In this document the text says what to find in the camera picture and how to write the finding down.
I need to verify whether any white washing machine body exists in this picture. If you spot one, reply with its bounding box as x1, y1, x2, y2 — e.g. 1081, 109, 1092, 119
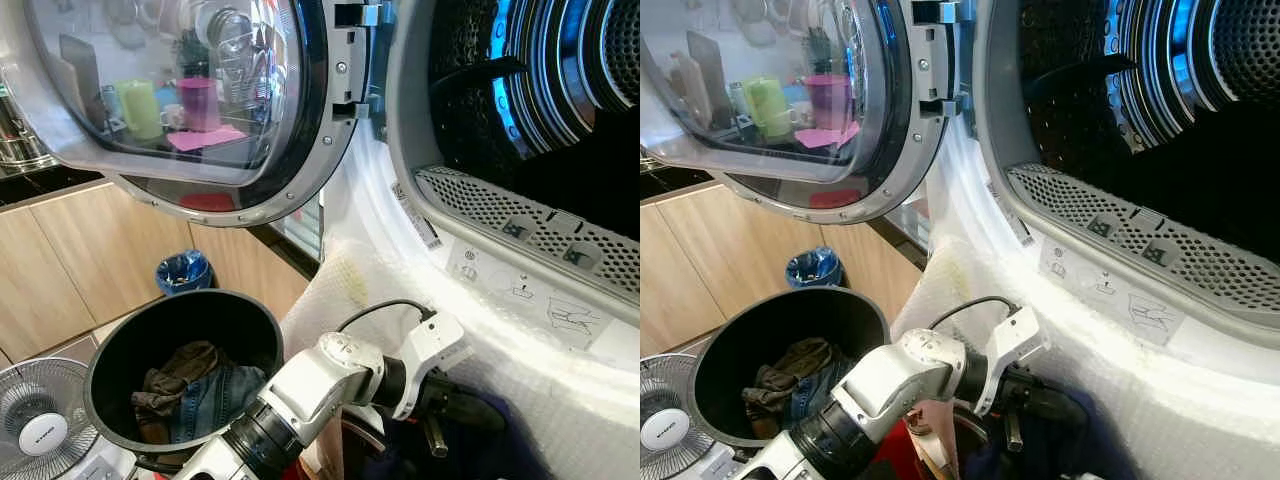
280, 0, 641, 480
890, 0, 1280, 480

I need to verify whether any dark navy garment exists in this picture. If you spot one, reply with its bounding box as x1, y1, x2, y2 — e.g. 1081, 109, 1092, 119
962, 398, 1133, 480
380, 395, 533, 480

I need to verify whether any red garment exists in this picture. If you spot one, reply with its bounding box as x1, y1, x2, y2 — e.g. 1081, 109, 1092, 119
280, 440, 347, 480
880, 418, 963, 480

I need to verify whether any white barcode sticker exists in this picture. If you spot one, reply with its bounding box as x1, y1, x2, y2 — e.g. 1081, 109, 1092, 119
985, 180, 1037, 249
390, 183, 443, 251

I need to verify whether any white electric fan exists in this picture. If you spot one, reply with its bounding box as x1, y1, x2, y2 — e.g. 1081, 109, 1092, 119
0, 357, 136, 480
640, 352, 736, 480

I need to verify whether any grey perforated lint filter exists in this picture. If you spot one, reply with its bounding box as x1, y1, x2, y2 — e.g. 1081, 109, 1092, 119
413, 165, 641, 298
1005, 162, 1280, 313

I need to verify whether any blue denim garment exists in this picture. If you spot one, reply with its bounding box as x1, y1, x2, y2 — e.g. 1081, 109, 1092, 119
168, 362, 269, 445
790, 356, 863, 431

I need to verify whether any brown olive garment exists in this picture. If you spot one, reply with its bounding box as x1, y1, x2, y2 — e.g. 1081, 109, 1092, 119
744, 337, 851, 415
130, 340, 234, 441

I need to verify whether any blue lined waste bin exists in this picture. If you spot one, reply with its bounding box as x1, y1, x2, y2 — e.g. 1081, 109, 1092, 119
785, 246, 845, 291
155, 249, 214, 297

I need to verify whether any black round laundry basket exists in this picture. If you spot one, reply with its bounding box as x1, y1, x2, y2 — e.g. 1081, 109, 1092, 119
690, 286, 892, 453
85, 289, 287, 471

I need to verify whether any round glass washer door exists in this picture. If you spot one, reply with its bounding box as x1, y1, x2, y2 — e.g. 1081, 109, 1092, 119
0, 0, 387, 228
640, 0, 973, 226

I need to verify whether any light wood cabinet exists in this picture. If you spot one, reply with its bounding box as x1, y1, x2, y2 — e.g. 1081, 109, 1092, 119
0, 178, 314, 363
640, 180, 927, 357

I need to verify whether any pink cloth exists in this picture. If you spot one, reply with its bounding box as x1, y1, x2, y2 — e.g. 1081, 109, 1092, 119
165, 124, 248, 154
794, 121, 862, 151

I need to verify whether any steel washer drum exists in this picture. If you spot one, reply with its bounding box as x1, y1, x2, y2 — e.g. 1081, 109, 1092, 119
1018, 0, 1280, 263
428, 0, 641, 243

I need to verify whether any pink plastic jug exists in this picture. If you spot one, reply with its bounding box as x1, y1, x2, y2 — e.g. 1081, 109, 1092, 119
177, 77, 222, 134
804, 72, 852, 132

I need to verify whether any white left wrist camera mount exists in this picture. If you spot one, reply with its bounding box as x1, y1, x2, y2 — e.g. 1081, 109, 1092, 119
393, 311, 472, 421
975, 305, 1052, 417

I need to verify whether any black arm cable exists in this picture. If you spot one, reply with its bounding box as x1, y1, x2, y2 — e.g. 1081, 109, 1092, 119
335, 298, 439, 333
928, 294, 1020, 331

